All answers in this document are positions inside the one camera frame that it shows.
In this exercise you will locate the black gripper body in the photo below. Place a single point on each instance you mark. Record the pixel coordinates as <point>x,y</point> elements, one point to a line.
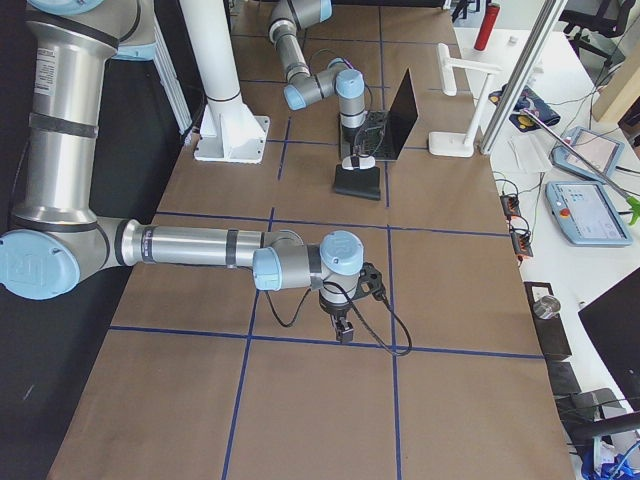
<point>336,315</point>
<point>350,137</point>

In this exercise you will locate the white computer mouse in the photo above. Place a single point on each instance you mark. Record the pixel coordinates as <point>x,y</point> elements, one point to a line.
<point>367,162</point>

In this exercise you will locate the black mouse pad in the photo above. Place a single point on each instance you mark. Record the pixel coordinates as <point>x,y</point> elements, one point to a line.
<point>358,183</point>

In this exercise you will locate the grey laptop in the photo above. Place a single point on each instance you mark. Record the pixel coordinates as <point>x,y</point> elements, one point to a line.
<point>391,129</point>

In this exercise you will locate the black usb hub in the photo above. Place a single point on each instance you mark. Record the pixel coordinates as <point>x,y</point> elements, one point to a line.
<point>521,244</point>
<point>511,205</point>

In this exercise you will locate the red bottle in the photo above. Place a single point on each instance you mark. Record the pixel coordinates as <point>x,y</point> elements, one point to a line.
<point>492,11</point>

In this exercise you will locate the metal cup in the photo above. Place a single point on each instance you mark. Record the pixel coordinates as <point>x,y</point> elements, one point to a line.
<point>546,307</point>

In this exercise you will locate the lower teach pendant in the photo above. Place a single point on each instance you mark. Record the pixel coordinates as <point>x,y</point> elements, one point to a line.
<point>585,214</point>

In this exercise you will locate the teach pendant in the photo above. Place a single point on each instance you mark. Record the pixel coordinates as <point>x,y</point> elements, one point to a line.
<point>585,214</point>
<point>603,152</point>

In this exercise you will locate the upper teach pendant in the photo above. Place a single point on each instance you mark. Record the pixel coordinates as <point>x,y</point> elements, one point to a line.
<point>603,152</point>

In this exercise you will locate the black monitor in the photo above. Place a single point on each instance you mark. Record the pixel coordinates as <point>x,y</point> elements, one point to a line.
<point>612,324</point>

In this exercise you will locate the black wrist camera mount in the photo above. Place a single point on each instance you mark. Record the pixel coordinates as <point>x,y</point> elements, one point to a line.
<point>370,282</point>

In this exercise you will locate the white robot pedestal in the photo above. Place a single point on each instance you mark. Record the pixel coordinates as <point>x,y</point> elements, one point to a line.
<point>229,131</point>

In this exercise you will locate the aluminium frame post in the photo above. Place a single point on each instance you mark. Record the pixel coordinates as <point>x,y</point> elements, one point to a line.
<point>541,30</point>

